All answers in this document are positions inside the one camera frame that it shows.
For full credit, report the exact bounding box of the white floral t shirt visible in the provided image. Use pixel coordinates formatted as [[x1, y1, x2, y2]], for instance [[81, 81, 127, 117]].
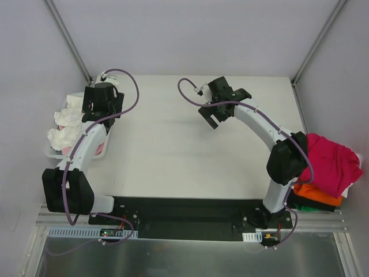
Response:
[[47, 95, 84, 151]]

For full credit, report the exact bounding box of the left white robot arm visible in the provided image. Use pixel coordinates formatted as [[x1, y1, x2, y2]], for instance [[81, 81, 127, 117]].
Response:
[[42, 82, 124, 224]]

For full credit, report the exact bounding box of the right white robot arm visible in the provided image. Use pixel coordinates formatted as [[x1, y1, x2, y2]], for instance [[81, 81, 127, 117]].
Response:
[[195, 77, 307, 229]]

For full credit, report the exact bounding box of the pink t shirt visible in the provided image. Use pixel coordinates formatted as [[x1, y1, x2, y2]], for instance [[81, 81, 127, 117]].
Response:
[[56, 123, 105, 158]]

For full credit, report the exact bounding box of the black t shirt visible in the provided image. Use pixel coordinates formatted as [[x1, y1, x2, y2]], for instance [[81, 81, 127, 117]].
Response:
[[287, 194, 336, 212]]

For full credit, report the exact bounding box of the orange t shirt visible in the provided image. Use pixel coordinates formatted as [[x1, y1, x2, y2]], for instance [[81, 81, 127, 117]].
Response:
[[293, 184, 344, 207]]

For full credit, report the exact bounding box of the green t shirt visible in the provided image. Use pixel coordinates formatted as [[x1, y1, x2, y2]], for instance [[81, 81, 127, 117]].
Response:
[[294, 203, 320, 212]]

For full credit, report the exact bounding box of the magenta t shirt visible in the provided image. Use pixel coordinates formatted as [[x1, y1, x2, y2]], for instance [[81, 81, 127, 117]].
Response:
[[307, 133, 363, 198]]

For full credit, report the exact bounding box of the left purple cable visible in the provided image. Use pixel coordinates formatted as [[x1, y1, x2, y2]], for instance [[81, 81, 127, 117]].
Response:
[[46, 68, 141, 256]]

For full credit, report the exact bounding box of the purple cable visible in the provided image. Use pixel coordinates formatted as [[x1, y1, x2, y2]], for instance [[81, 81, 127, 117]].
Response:
[[46, 68, 141, 256], [177, 77, 315, 253]]

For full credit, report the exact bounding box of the right aluminium frame post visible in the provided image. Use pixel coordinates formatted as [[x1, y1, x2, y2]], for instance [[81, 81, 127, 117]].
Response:
[[291, 0, 349, 87]]

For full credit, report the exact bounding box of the aluminium frame post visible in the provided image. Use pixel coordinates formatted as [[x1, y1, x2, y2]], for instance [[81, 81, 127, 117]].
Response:
[[291, 0, 349, 87], [44, 0, 93, 84]]

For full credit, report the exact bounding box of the left aluminium frame post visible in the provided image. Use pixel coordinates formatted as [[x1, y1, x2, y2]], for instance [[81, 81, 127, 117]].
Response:
[[44, 0, 93, 84]]

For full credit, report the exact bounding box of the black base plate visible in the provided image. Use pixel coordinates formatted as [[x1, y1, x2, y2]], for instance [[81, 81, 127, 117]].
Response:
[[88, 197, 292, 241]]

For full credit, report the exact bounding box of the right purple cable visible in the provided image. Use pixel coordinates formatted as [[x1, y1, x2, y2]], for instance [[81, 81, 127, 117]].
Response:
[[177, 77, 315, 253]]

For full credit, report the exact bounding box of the right white cable duct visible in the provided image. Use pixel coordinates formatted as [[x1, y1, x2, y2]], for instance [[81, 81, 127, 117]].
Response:
[[242, 231, 262, 243]]

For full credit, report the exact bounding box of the white cable duct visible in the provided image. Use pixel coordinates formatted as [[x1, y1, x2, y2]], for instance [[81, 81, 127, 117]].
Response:
[[242, 231, 262, 243], [48, 227, 138, 239]]

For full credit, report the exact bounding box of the aluminium rail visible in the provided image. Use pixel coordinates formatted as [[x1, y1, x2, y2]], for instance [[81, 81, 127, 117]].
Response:
[[36, 204, 349, 233]]

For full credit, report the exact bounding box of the left white cable duct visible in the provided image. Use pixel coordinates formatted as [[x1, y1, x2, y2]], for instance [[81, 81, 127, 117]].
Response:
[[48, 227, 138, 239]]

